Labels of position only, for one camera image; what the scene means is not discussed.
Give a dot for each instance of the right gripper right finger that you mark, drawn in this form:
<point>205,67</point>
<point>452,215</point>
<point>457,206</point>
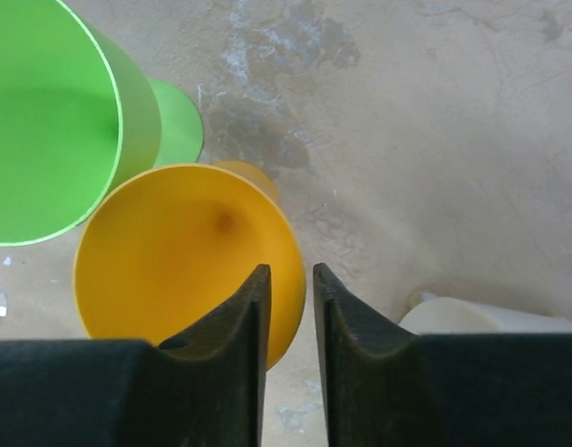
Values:
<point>384,386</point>

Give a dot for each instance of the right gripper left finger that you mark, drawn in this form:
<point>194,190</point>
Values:
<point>204,386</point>

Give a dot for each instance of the orange plastic wine glass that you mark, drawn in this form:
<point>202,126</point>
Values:
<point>165,248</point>

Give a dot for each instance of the green plastic wine glass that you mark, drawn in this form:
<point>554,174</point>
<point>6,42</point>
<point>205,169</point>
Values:
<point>78,117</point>

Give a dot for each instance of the white cylindrical container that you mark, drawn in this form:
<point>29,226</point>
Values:
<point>432,313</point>

